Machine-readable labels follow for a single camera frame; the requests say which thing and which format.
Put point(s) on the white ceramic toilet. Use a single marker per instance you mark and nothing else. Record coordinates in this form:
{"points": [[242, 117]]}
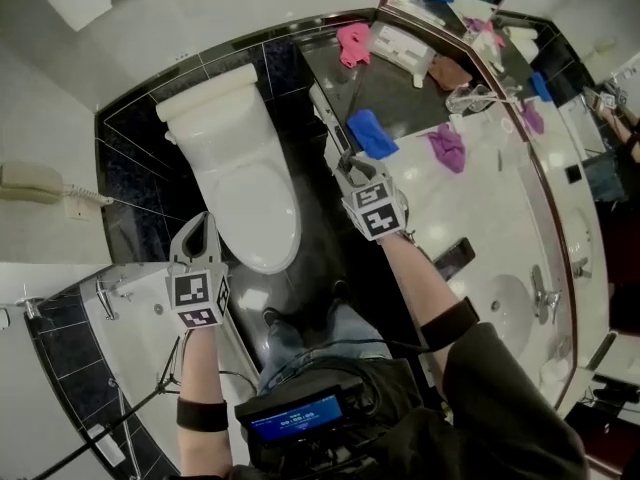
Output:
{"points": [[220, 128]]}

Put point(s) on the person's right forearm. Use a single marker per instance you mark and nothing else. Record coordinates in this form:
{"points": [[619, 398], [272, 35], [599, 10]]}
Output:
{"points": [[415, 278]]}

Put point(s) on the beige wall telephone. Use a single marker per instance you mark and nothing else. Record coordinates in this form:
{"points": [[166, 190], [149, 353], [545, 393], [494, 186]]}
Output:
{"points": [[27, 183]]}

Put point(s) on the chrome sink faucet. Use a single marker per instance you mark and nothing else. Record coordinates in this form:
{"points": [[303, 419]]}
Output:
{"points": [[542, 295]]}

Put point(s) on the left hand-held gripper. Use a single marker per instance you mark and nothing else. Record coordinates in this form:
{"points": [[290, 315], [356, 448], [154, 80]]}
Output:
{"points": [[192, 290]]}

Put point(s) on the person's left forearm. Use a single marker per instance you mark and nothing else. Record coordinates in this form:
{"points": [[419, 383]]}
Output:
{"points": [[200, 368]]}

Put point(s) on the chest-mounted monitor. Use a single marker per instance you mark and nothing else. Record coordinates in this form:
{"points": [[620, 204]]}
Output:
{"points": [[295, 418]]}

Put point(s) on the wood-framed wall mirror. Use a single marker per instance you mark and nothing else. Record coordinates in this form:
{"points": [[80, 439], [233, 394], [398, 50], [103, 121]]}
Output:
{"points": [[575, 68]]}

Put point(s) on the clear drinking glass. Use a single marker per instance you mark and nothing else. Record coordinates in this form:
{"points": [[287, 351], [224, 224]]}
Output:
{"points": [[467, 99]]}

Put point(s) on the blue cleaning cloth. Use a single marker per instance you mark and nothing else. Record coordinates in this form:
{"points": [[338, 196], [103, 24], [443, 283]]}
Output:
{"points": [[372, 133]]}

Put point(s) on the marble vanity counter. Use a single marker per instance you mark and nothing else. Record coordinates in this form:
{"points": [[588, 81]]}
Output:
{"points": [[480, 208]]}

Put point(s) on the person's left shoe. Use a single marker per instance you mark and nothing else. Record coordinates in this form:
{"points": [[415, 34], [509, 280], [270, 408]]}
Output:
{"points": [[274, 318]]}

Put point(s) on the purple cloth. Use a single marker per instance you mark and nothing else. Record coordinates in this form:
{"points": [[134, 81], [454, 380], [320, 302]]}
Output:
{"points": [[447, 148]]}

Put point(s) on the black light stand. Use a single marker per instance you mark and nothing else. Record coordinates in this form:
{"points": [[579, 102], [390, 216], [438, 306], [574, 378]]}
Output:
{"points": [[120, 415]]}

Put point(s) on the chrome bathtub faucet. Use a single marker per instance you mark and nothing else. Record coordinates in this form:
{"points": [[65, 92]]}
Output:
{"points": [[107, 300]]}

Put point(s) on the person's blue jeans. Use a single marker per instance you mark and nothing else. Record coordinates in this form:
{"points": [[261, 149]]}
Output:
{"points": [[345, 328]]}

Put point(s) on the chrome toilet paper holder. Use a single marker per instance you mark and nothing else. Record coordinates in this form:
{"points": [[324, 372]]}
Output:
{"points": [[332, 123]]}

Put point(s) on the pink cloth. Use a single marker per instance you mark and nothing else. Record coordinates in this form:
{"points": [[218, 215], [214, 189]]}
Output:
{"points": [[352, 43]]}

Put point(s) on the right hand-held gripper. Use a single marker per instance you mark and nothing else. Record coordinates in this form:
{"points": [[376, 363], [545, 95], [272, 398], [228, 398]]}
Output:
{"points": [[375, 208]]}

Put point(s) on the white soap tray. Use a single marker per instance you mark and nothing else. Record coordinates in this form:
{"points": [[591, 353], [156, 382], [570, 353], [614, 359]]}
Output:
{"points": [[106, 447]]}

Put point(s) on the person's black jacket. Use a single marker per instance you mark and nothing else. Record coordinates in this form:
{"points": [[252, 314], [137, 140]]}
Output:
{"points": [[500, 408]]}

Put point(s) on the white bathtub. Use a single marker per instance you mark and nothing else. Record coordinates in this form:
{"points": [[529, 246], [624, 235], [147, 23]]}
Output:
{"points": [[145, 348]]}

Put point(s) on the black smartphone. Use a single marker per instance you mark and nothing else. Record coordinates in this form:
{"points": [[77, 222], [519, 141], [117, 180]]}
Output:
{"points": [[454, 259]]}

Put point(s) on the chrome shower valve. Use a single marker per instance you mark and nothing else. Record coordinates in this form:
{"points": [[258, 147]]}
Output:
{"points": [[31, 305]]}

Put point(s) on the white toilet lid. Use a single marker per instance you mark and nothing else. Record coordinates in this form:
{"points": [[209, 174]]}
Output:
{"points": [[255, 218]]}

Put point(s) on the chrome grab bar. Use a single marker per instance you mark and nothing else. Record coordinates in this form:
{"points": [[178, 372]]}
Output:
{"points": [[127, 428]]}

